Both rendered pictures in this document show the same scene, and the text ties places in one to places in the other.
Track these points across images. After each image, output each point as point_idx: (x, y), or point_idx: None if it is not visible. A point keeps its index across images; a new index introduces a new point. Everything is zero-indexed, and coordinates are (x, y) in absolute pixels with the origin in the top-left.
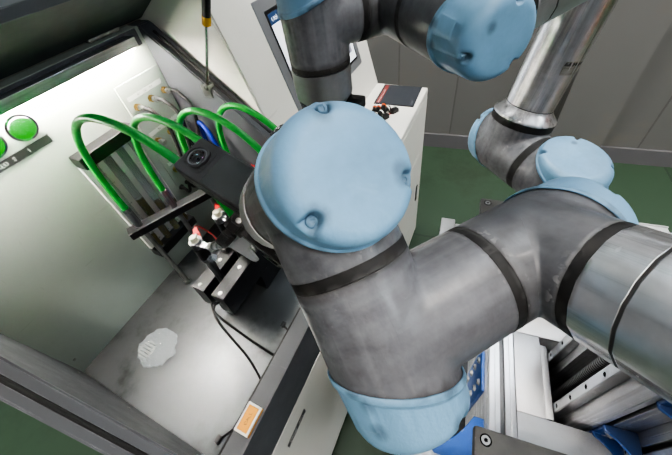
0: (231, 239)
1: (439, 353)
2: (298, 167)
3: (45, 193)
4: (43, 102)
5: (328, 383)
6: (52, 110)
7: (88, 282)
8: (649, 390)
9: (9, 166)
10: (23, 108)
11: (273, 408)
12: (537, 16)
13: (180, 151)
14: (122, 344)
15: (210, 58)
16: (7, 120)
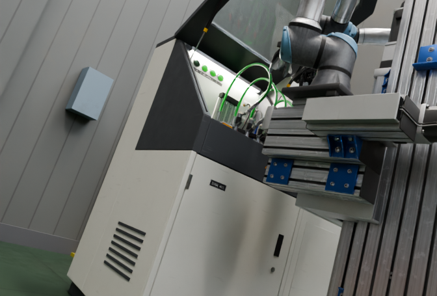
0: (278, 52)
1: None
2: None
3: (207, 92)
4: (229, 79)
5: (235, 224)
6: (228, 82)
7: None
8: (376, 91)
9: (210, 79)
10: (225, 75)
11: (232, 136)
12: (359, 33)
13: (246, 121)
14: None
15: (279, 103)
16: (220, 73)
